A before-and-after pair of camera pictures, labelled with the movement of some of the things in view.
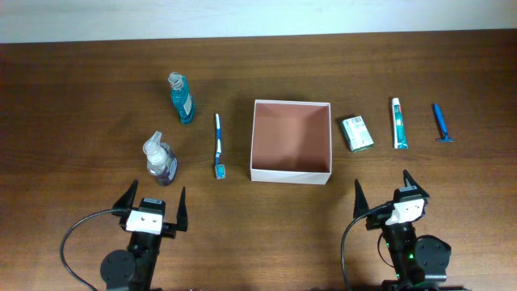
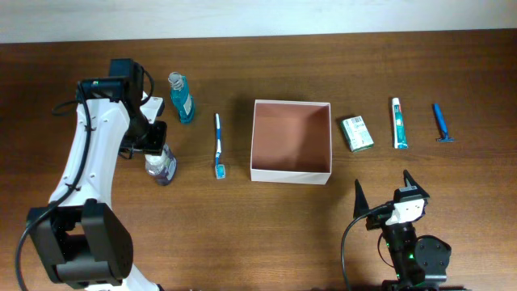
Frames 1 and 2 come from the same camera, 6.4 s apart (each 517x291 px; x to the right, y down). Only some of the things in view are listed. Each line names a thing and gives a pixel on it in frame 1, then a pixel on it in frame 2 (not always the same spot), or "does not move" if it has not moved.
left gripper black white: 170,229 -> 151,138
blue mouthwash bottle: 182,98 does not move
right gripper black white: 376,221 does not move
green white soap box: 358,137 does not move
